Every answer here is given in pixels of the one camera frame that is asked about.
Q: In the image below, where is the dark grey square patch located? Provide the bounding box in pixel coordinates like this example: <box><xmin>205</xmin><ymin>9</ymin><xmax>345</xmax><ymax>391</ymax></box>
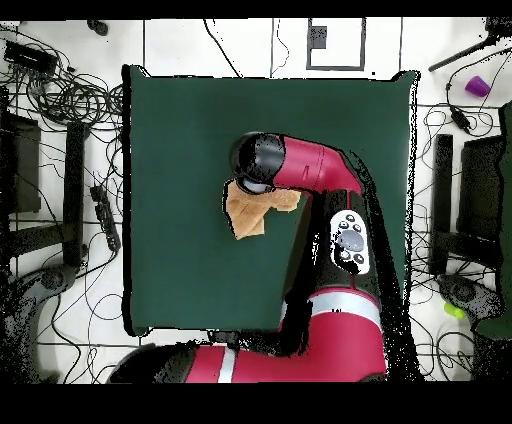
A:
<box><xmin>309</xmin><ymin>25</ymin><xmax>328</xmax><ymax>50</ymax></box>

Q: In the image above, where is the black cable tangle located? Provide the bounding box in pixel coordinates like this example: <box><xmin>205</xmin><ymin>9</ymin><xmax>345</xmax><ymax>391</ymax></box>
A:
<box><xmin>0</xmin><ymin>23</ymin><xmax>125</xmax><ymax>133</ymax></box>

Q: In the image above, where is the orange terry towel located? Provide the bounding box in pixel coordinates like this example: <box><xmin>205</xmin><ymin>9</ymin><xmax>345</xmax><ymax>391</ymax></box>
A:
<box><xmin>225</xmin><ymin>179</ymin><xmax>302</xmax><ymax>241</ymax></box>

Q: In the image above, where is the black power adapter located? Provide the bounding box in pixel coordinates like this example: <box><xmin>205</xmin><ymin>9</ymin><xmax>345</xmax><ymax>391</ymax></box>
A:
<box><xmin>449</xmin><ymin>106</ymin><xmax>474</xmax><ymax>136</ymax></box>

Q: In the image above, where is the dark grey stand foot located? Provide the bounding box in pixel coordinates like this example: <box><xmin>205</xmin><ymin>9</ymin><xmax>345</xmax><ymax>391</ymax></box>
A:
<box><xmin>0</xmin><ymin>263</ymin><xmax>78</xmax><ymax>383</ymax></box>
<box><xmin>437</xmin><ymin>273</ymin><xmax>505</xmax><ymax>325</ymax></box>

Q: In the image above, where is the black upright bar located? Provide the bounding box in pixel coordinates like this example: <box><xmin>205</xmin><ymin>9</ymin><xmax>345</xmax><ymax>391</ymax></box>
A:
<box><xmin>433</xmin><ymin>133</ymin><xmax>455</xmax><ymax>277</ymax></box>
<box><xmin>62</xmin><ymin>121</ymin><xmax>88</xmax><ymax>268</ymax></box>

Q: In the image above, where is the yellow-green small object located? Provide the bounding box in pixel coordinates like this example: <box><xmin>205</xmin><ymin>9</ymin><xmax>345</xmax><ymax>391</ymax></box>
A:
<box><xmin>443</xmin><ymin>301</ymin><xmax>468</xmax><ymax>320</ymax></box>

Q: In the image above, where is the dark green table cloth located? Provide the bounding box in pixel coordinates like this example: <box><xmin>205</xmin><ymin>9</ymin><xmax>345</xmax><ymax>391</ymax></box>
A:
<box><xmin>121</xmin><ymin>64</ymin><xmax>419</xmax><ymax>337</ymax></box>

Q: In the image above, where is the black power strip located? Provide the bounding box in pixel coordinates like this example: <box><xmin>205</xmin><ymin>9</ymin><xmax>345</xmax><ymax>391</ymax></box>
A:
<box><xmin>89</xmin><ymin>185</ymin><xmax>122</xmax><ymax>253</ymax></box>

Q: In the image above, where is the black tripod pole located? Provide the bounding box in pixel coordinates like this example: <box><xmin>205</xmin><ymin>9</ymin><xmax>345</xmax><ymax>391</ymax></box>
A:
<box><xmin>427</xmin><ymin>17</ymin><xmax>512</xmax><ymax>73</ymax></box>

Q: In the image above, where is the dark green fabric item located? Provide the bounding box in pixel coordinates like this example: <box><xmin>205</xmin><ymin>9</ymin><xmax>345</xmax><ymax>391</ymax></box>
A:
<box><xmin>474</xmin><ymin>101</ymin><xmax>512</xmax><ymax>341</ymax></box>

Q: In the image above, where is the black cabinet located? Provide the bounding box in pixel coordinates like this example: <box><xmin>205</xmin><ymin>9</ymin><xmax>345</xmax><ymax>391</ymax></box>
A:
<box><xmin>456</xmin><ymin>135</ymin><xmax>506</xmax><ymax>241</ymax></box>
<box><xmin>0</xmin><ymin>113</ymin><xmax>42</xmax><ymax>214</ymax></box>

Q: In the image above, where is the purple cup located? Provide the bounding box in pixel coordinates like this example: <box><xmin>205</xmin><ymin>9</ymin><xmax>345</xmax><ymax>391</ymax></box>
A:
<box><xmin>464</xmin><ymin>75</ymin><xmax>492</xmax><ymax>99</ymax></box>

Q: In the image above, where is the black electronics box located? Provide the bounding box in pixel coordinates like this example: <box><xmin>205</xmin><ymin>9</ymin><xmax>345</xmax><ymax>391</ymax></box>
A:
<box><xmin>2</xmin><ymin>40</ymin><xmax>60</xmax><ymax>76</ymax></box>

